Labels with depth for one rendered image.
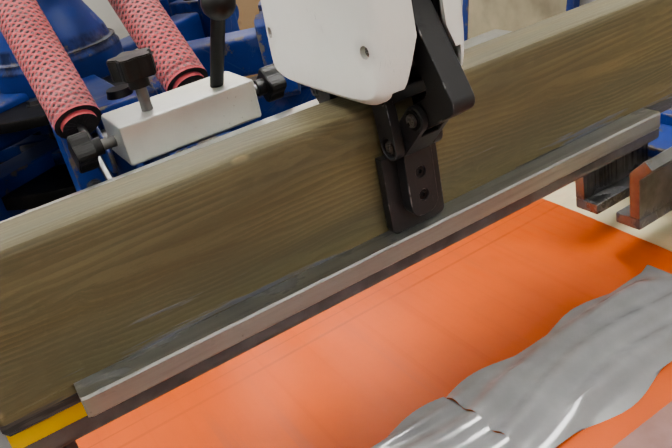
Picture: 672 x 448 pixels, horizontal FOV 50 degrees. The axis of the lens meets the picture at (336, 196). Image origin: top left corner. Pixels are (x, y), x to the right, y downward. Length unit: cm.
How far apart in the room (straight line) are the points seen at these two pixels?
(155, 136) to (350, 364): 27
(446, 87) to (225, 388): 26
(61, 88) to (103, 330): 51
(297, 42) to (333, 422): 22
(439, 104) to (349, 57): 4
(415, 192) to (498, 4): 285
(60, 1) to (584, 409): 91
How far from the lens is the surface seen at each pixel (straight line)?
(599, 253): 54
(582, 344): 45
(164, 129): 62
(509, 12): 314
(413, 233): 35
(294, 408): 45
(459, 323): 48
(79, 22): 112
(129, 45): 124
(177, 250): 30
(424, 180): 34
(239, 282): 32
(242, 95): 64
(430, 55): 29
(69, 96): 78
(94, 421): 34
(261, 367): 48
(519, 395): 42
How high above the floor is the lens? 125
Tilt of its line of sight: 26 degrees down
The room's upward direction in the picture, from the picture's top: 12 degrees counter-clockwise
